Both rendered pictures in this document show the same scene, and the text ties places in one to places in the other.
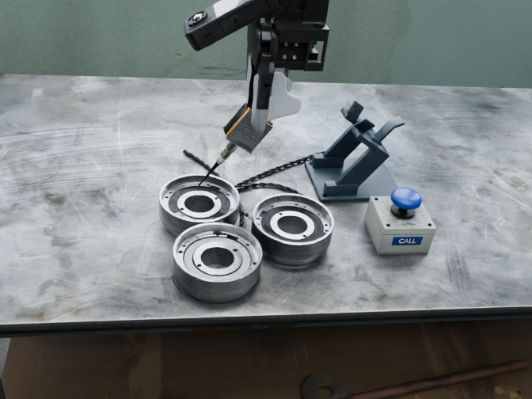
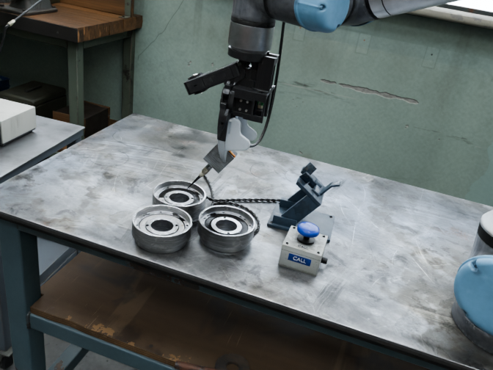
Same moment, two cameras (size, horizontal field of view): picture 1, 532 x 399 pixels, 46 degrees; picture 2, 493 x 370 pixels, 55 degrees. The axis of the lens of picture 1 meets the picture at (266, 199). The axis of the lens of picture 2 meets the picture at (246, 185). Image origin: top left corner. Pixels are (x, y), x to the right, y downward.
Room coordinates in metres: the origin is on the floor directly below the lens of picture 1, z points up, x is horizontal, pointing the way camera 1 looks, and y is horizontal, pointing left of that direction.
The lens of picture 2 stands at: (-0.04, -0.38, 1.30)
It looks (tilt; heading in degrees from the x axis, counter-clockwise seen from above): 27 degrees down; 25
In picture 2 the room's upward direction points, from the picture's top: 9 degrees clockwise
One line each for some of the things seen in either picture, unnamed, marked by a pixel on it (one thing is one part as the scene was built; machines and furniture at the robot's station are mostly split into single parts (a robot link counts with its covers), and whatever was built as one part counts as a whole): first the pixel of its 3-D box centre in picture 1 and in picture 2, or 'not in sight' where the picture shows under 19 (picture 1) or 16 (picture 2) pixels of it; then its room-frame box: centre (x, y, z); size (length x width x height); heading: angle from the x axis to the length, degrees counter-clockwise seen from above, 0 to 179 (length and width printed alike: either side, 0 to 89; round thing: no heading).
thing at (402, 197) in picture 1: (403, 208); (306, 237); (0.66, -0.18, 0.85); 0.04 x 0.04 x 0.05
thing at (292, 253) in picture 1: (291, 229); (226, 229); (0.63, -0.04, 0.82); 0.10 x 0.10 x 0.04
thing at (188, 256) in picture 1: (217, 263); (161, 230); (0.55, 0.05, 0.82); 0.08 x 0.08 x 0.02
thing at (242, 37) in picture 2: not in sight; (251, 37); (0.71, 0.01, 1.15); 0.08 x 0.08 x 0.05
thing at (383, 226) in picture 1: (403, 224); (306, 250); (0.66, -0.19, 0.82); 0.08 x 0.07 x 0.05; 102
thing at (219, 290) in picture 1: (217, 263); (161, 229); (0.55, 0.05, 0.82); 0.10 x 0.10 x 0.04
